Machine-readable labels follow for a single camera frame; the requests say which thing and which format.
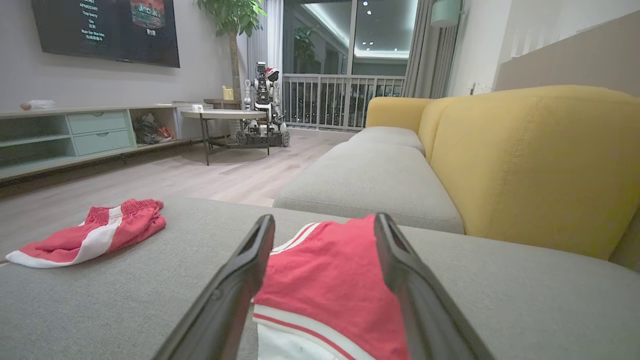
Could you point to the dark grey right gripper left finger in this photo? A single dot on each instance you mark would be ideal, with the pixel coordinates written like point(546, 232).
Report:
point(225, 305)

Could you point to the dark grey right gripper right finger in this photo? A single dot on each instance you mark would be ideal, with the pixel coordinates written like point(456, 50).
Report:
point(425, 310)

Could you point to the red basketball jersey number 23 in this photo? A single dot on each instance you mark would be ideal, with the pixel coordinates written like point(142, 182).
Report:
point(325, 270)

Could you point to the red shorts with white stripes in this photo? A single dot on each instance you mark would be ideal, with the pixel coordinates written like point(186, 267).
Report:
point(135, 225)

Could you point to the grey sofa chaise cushion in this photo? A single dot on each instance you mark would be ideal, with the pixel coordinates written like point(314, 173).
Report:
point(500, 300)

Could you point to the long grey sofa seat cushion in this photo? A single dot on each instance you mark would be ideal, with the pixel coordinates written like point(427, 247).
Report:
point(370, 185)

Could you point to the short grey sofa seat cushion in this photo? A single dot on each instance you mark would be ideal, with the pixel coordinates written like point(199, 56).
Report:
point(387, 136)

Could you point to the yellow sofa backrest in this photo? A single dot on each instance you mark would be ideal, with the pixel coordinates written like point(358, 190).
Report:
point(525, 160)

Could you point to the pile of dark clutter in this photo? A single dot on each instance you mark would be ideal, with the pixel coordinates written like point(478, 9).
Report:
point(150, 130)

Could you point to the round white coffee table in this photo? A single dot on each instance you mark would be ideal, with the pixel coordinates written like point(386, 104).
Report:
point(222, 114)

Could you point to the small white box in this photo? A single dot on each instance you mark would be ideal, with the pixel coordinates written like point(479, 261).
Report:
point(197, 108)

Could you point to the yellow sofa armrest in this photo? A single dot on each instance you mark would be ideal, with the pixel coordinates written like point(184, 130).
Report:
point(395, 112)

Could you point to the dark wooden side table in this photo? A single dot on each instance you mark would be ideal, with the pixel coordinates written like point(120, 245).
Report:
point(222, 102)

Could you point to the small yellow container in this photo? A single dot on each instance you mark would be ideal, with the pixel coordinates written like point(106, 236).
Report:
point(228, 93)

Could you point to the white wheeled humanoid robot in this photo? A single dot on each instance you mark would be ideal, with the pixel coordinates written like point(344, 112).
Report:
point(262, 95)

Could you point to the pale green TV cabinet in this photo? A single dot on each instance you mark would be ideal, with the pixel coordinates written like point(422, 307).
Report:
point(97, 132)

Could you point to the white balcony railing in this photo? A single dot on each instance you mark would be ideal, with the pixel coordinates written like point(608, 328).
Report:
point(340, 77)

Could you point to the grey striped curtain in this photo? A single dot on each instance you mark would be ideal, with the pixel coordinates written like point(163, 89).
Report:
point(425, 55)

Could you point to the sheer grey curtain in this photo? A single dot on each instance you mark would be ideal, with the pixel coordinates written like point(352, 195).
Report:
point(265, 45)

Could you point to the clear plastic bag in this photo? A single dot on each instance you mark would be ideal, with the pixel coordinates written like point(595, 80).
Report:
point(40, 104)

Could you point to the tall green potted tree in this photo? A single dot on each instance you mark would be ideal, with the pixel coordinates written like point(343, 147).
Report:
point(232, 20)

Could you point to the pale green lamp shade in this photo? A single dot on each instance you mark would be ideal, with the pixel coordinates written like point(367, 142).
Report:
point(446, 12)

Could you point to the black wall television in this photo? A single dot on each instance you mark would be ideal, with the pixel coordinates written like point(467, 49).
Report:
point(105, 30)

